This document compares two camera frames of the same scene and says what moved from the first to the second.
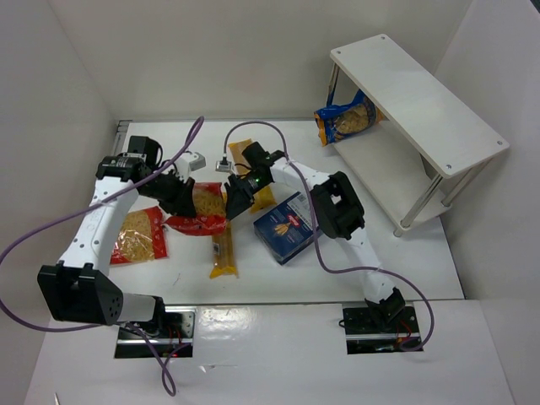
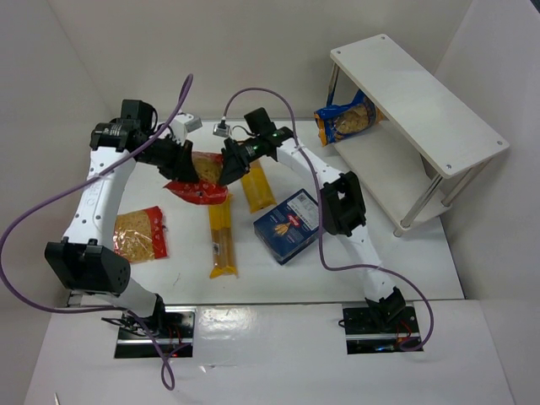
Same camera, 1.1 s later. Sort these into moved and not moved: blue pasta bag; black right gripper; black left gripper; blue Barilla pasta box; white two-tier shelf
Moved: black left gripper; black right gripper
Not moved: white two-tier shelf; blue Barilla pasta box; blue pasta bag
